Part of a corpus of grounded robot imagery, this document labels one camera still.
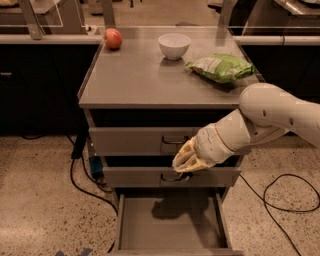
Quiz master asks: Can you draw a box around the grey drawer cabinet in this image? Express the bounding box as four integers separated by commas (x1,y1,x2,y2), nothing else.
77,25,276,201

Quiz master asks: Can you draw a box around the black floor cable left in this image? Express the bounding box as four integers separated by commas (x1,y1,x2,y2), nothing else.
19,133,119,253

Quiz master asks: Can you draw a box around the grey counter rail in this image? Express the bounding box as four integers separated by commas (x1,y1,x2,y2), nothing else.
0,34,320,46

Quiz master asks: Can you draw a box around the bottom grey drawer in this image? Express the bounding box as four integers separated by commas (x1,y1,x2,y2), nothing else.
111,188,244,256

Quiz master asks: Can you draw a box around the red apple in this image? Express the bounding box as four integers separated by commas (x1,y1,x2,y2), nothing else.
104,28,122,50

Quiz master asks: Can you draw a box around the top grey drawer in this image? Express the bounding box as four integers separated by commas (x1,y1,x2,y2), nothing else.
88,109,261,157

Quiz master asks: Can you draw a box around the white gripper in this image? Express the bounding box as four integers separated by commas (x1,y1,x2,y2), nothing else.
172,122,234,173

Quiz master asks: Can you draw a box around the black floor cable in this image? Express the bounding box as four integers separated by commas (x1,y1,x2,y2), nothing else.
239,173,320,256
19,133,119,253

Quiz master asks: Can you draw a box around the white bowl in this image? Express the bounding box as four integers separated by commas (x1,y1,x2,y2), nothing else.
158,33,191,60

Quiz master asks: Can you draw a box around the green chip bag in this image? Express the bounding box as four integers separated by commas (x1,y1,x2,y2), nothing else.
186,54,255,84

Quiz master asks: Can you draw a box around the middle grey drawer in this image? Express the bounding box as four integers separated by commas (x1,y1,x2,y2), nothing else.
103,156,243,188

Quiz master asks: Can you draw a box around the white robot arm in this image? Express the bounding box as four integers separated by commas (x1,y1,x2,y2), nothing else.
172,83,320,173

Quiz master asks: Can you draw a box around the black floor cable right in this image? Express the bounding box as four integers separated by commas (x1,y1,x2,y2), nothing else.
239,173,320,256

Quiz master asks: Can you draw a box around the grey drawer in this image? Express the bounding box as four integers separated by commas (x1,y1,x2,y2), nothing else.
88,109,261,157
103,156,243,188
111,188,244,256

